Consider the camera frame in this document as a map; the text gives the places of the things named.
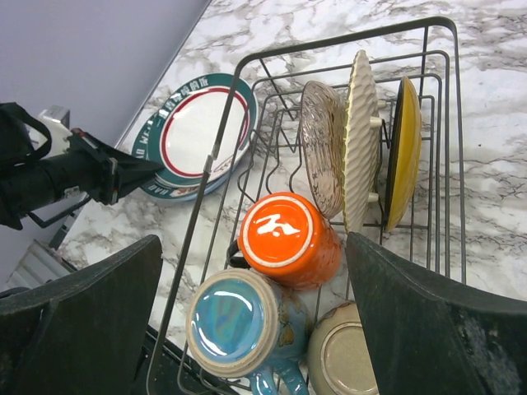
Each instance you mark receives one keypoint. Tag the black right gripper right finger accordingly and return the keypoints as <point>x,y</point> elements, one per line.
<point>428,334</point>

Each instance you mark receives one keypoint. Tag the beige ceramic bowl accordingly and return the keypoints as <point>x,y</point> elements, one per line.
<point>338,359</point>

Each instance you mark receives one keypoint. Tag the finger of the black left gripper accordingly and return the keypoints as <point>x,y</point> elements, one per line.
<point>132,173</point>

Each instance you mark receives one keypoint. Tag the yellow patterned plate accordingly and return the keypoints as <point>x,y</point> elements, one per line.
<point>404,155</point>

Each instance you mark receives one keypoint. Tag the yellow woven bamboo plate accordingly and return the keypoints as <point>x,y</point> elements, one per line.
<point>361,143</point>

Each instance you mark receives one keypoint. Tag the orange mug black handle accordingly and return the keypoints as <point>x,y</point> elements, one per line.
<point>284,237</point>

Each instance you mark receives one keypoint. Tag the teal rimmed large plate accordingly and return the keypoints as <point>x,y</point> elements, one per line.
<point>173,189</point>

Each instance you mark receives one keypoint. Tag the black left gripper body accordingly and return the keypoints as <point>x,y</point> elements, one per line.
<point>88,166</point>

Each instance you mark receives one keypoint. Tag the aluminium side rail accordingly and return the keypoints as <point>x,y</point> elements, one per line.
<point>39,265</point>

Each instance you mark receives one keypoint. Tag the pink small plate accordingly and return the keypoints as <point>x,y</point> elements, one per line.
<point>322,122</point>

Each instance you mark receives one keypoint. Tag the blue butterfly mug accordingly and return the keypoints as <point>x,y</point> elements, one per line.
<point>242,325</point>

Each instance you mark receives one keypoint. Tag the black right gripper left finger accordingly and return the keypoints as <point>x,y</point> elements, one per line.
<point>82,333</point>

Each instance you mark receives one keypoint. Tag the dark wire dish rack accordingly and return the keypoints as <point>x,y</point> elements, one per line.
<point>439,37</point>

